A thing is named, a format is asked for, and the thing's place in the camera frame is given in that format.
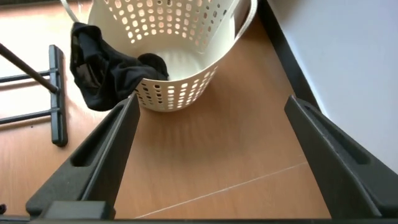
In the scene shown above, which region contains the black clothes rack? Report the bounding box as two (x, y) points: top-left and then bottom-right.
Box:
(0, 42), (68, 147)

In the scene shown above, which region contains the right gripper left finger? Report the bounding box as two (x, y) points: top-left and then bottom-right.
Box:
(26, 92), (141, 218)

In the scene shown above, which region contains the white laundry basket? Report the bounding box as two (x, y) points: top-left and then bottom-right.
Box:
(60, 0), (259, 113)

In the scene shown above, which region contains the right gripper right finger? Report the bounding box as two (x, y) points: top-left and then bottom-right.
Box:
(284, 95), (398, 218)

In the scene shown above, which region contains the black garment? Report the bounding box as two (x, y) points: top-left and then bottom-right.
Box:
(69, 21), (170, 112)

